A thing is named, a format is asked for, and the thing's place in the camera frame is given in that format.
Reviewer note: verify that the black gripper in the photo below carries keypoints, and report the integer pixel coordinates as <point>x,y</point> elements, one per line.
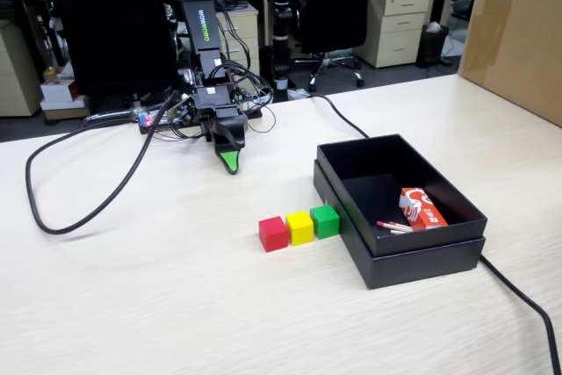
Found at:
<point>213,98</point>

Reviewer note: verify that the red wooden cube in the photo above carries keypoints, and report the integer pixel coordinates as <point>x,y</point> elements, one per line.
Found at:
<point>272,236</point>

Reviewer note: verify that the yellow wooden cube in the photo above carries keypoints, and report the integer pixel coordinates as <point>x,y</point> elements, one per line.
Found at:
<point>300,231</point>

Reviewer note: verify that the green wooden cube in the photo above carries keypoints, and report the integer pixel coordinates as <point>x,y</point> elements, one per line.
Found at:
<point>326,223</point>

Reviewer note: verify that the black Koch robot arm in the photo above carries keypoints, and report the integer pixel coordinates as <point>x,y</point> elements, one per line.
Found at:
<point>203,19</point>

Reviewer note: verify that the black cardboard box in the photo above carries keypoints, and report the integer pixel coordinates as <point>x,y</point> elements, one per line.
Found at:
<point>373,160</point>

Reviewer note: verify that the flat white box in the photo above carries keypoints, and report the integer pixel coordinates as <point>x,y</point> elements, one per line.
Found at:
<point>66,108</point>

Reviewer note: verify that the white and red box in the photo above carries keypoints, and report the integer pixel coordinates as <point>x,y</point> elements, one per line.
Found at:
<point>59,90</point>

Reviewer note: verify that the black open box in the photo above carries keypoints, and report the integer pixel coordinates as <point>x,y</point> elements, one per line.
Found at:
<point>417,267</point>

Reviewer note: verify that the large brown cardboard box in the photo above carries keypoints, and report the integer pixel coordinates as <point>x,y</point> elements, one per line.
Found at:
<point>513,41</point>

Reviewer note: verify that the robot controller board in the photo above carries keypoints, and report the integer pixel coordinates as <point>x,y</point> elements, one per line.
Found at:
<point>151,119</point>

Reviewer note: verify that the black pole with white bands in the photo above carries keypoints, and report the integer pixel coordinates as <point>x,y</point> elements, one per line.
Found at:
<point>282,19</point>

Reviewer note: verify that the wide black office chair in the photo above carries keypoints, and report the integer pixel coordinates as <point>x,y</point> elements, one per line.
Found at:
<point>114,19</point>

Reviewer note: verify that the black swivel office chair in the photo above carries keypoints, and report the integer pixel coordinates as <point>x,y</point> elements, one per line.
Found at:
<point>338,2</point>

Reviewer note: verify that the yellow tape roll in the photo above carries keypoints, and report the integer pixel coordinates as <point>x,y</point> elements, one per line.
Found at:
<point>50,74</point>

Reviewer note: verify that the beige three-drawer cabinet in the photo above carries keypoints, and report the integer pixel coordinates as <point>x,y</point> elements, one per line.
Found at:
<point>395,28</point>

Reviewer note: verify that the orange matchbox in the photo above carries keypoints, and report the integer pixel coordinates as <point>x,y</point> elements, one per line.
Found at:
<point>423,210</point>

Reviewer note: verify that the plain beige cabinet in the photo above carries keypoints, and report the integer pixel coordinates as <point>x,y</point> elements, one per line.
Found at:
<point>17,85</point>

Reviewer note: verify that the black trash bin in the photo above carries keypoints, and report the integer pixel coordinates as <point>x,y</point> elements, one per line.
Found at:
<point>432,45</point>

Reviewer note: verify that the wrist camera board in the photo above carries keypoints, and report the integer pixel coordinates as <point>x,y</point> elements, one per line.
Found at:
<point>182,109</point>

